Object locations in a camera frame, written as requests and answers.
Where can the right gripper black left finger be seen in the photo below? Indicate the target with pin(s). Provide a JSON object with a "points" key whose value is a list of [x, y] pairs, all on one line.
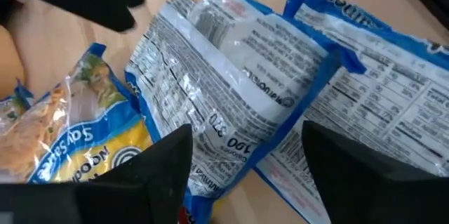
{"points": [[147, 192]]}

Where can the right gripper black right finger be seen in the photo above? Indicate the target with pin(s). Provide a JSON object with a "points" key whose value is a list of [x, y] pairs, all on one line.
{"points": [[368, 196]]}

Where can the red Maruchan ramen pack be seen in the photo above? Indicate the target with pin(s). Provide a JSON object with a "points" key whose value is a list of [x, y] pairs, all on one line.
{"points": [[186, 217]]}

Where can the blue Maruchan ramen pack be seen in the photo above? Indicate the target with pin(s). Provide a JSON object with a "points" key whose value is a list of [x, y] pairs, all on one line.
{"points": [[14, 110], [379, 104], [77, 136], [228, 87]]}

